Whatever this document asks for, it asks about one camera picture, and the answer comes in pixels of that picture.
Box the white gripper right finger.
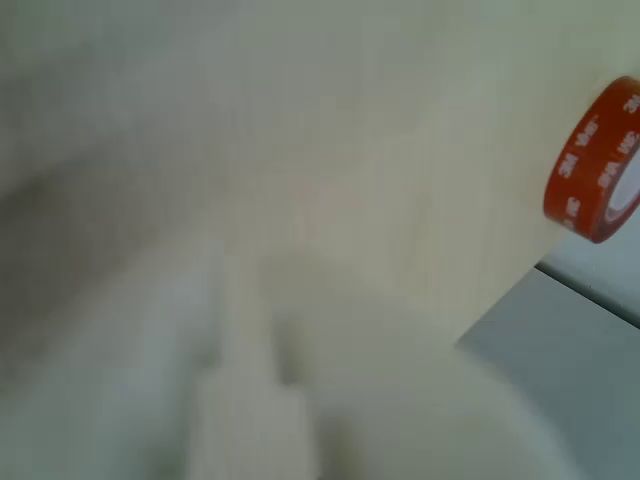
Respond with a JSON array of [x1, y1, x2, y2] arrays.
[[324, 344, 581, 480]]

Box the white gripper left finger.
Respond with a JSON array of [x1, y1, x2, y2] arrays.
[[74, 239, 314, 480]]

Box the small red round object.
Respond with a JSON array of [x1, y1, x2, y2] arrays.
[[542, 75, 640, 245]]

